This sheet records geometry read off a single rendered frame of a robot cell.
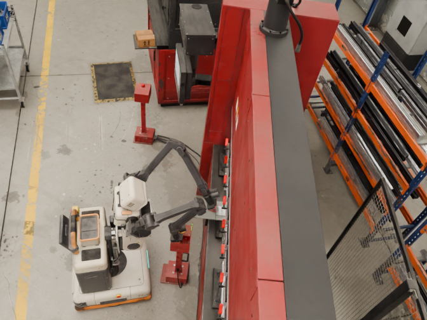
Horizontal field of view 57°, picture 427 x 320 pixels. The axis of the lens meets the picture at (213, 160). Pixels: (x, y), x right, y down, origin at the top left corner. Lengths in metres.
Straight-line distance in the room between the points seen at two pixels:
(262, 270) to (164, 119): 3.98
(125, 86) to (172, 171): 1.67
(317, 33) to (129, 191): 1.79
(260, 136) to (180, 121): 3.40
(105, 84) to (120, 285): 3.11
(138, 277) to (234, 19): 2.31
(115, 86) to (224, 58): 2.87
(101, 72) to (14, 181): 2.13
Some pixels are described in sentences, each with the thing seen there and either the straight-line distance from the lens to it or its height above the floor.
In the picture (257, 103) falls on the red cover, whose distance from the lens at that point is 2.11.
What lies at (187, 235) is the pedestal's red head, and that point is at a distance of 3.30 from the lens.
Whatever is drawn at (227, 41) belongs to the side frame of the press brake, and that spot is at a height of 2.01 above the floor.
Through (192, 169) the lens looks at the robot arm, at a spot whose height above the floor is 1.37.
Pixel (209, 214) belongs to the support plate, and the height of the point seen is 1.00.
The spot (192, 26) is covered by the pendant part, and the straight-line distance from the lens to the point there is 3.36.
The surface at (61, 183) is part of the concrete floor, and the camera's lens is 4.68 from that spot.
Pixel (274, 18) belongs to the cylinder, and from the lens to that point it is 2.65.
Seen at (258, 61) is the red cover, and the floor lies 2.30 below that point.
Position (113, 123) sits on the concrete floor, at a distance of 5.25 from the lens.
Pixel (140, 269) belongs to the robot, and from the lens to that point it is 3.71.
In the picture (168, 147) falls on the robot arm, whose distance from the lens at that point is 2.88.
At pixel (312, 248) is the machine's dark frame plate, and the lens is 1.62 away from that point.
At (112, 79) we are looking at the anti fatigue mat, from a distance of 5.93.
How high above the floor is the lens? 3.63
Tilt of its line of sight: 48 degrees down
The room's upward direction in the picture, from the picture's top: 10 degrees clockwise
